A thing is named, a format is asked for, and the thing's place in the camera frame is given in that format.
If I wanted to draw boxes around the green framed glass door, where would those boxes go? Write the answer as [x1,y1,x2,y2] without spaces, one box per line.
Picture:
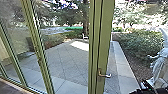
[95,0,168,94]

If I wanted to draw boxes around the green hedge bush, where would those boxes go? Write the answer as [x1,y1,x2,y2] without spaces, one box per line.
[113,29,165,62]

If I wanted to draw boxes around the pale outdoor bench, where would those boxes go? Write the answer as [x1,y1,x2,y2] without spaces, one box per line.
[81,33,90,42]

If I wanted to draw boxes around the leafy tree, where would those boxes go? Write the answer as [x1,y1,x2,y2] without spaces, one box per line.
[33,0,91,38]

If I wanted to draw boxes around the reddish low shrub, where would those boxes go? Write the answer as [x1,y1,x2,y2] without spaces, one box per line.
[25,33,66,52]

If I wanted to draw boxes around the green framed glass window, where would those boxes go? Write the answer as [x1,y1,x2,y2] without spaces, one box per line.
[19,0,98,94]
[0,61,9,83]
[0,0,43,91]

